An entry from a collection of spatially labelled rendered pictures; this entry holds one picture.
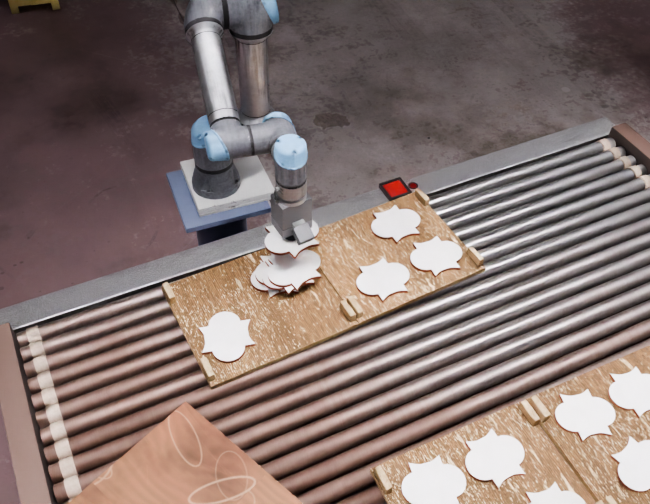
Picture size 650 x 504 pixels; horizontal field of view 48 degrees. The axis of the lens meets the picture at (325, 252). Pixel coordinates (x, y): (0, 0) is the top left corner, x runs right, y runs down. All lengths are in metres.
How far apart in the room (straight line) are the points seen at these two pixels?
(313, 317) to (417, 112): 2.40
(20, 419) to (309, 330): 0.71
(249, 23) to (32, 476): 1.19
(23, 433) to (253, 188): 0.99
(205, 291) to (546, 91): 2.95
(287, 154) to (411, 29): 3.26
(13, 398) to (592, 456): 1.34
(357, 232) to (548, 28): 3.20
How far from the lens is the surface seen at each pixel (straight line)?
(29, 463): 1.77
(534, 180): 2.40
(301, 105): 4.12
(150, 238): 3.43
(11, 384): 1.89
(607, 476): 1.80
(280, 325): 1.88
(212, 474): 1.57
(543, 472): 1.75
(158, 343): 1.91
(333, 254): 2.04
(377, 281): 1.96
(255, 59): 2.03
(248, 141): 1.74
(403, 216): 2.14
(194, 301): 1.95
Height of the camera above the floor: 2.45
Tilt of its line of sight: 48 degrees down
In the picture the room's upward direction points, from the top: 2 degrees clockwise
